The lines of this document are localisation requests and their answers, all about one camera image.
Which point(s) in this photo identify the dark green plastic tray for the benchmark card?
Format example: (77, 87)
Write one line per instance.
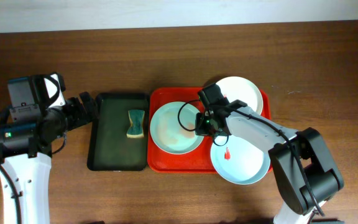
(110, 149)

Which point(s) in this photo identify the light blue plate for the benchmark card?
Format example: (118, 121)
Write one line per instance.
(238, 161)

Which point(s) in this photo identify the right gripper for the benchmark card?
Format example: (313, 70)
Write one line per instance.
(204, 128)

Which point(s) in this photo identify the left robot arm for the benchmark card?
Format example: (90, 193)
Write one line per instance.
(26, 157)

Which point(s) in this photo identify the white plate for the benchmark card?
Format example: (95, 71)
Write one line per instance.
(238, 88)

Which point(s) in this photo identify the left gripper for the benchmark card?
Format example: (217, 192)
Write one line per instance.
(81, 107)

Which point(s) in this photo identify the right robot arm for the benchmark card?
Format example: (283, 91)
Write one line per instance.
(304, 169)

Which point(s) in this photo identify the red plastic tray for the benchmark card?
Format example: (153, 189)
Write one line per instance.
(197, 161)

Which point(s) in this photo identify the mint green plate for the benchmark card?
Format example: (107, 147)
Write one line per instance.
(173, 130)

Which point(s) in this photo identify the green and yellow sponge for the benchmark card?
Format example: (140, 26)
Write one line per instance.
(136, 128)

